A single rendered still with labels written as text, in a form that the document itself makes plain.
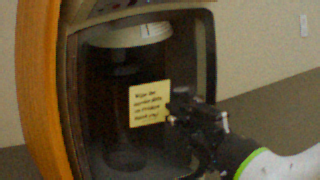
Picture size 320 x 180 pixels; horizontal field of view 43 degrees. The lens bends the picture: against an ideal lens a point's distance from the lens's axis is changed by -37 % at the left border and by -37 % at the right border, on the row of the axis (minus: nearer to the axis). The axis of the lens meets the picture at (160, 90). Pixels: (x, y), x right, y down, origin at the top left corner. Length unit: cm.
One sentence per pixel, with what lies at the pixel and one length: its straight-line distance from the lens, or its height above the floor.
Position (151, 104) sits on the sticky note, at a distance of 107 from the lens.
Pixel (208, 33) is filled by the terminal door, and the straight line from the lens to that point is 108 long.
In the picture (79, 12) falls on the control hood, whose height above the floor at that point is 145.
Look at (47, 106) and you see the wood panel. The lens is 89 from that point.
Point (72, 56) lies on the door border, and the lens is 96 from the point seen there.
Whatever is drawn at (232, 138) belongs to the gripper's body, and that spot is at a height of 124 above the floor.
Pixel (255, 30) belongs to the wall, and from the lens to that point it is 179.
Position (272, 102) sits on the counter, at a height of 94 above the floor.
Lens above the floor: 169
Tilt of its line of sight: 25 degrees down
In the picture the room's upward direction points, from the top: straight up
